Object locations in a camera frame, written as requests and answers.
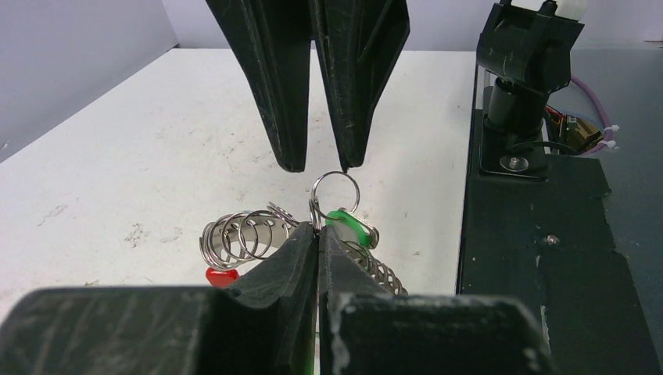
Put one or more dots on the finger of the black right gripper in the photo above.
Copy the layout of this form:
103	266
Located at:
271	42
358	44

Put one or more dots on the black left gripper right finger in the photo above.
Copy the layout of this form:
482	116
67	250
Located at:
367	330

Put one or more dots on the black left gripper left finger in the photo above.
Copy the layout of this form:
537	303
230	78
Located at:
262	323

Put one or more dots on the metal keyring with red grip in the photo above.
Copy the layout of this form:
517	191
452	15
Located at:
247	236

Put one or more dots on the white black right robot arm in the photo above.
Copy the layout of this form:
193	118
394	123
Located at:
528	50

